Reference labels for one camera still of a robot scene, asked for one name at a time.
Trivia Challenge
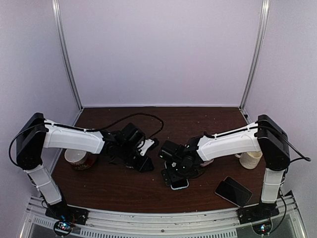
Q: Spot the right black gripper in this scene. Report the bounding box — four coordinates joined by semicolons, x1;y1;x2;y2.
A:
161;162;198;187

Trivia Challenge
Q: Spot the light blue phone case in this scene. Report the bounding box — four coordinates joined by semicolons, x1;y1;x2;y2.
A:
170;178;190;191

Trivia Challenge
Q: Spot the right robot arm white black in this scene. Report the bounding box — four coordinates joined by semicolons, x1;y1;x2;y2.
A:
158;115;290;219

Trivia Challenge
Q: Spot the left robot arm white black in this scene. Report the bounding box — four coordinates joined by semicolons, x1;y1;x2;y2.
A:
12;113;159;220

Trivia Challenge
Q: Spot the pink phone case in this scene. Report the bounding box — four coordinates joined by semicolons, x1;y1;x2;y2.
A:
200;159;214;167

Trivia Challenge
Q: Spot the dark smartphone lower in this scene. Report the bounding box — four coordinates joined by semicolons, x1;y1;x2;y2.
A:
223;177;253;207

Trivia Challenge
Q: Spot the red floral saucer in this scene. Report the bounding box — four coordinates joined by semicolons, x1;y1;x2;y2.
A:
70;152;97;171

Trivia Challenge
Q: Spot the pink edged smartphone bottom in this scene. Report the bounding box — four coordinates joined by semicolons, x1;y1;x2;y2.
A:
214;181;244;207

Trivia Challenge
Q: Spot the cream ribbed mug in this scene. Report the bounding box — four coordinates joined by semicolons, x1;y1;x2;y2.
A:
235;151;263;170

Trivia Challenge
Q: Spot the white bowl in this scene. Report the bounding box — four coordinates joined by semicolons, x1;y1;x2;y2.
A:
64;149;88;165

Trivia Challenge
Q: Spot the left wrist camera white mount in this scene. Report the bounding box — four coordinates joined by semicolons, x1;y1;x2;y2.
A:
137;138;159;156

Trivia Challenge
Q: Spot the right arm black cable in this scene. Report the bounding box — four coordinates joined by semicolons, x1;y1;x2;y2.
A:
203;120;313;234

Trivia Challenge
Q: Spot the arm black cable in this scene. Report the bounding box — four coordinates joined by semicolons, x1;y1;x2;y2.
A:
8;113;164;169
203;120;313;234

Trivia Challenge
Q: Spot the front aluminium rail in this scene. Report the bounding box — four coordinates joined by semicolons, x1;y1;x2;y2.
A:
17;195;308;238

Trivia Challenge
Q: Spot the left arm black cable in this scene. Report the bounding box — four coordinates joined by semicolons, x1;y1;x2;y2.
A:
8;113;164;169

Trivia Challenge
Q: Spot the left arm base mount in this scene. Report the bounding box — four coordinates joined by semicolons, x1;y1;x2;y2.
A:
43;192;89;238

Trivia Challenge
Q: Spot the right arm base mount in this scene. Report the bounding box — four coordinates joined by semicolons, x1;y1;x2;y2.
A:
237;201;280;236

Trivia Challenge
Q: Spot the left aluminium frame post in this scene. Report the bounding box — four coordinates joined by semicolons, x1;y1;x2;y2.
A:
52;0;83;111

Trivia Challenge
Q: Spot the aluminium frame post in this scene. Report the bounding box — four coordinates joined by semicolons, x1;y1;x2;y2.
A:
52;0;83;111
239;0;270;112

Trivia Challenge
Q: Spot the right aluminium frame post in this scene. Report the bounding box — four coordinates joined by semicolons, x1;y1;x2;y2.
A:
239;0;270;112

